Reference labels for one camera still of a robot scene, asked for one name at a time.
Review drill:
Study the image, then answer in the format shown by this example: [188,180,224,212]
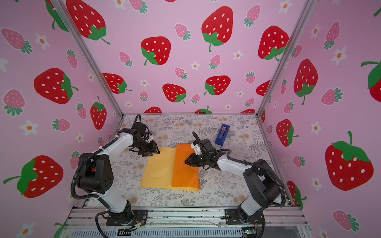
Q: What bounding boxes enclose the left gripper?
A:
[134,140,161,156]

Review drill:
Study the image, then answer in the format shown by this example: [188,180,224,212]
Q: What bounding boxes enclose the orange wrapping paper sheet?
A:
[141,144,200,191]

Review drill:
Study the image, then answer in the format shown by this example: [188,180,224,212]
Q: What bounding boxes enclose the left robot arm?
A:
[70,122,160,224]

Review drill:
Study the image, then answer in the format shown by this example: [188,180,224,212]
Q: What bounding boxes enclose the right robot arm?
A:
[185,137,286,224]

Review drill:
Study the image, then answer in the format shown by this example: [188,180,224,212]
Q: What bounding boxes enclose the blue tape dispenser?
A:
[215,124,230,146]

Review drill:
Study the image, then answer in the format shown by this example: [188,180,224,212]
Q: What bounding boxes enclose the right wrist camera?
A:
[191,141,202,155]

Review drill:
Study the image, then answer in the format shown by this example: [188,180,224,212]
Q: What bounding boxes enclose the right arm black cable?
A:
[192,131,286,238]

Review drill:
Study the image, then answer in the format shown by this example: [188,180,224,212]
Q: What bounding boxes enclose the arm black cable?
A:
[192,131,286,238]
[70,113,143,238]

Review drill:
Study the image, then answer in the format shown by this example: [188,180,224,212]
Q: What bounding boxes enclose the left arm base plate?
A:
[106,210,148,227]

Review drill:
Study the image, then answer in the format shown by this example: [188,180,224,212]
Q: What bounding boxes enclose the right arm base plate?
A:
[221,208,266,225]

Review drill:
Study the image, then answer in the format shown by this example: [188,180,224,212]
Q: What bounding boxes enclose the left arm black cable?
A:
[70,113,143,238]

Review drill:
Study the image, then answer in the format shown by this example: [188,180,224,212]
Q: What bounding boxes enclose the aluminium front frame rail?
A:
[58,207,313,238]

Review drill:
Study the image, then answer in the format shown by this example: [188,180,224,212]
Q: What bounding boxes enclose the left aluminium corner post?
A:
[52,0,124,118]

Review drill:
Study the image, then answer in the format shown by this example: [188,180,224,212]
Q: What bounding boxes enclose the aluminium corner post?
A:
[52,0,124,118]
[256,0,317,118]

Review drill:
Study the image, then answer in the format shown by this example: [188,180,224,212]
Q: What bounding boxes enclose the right aluminium corner post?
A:
[256,0,317,118]

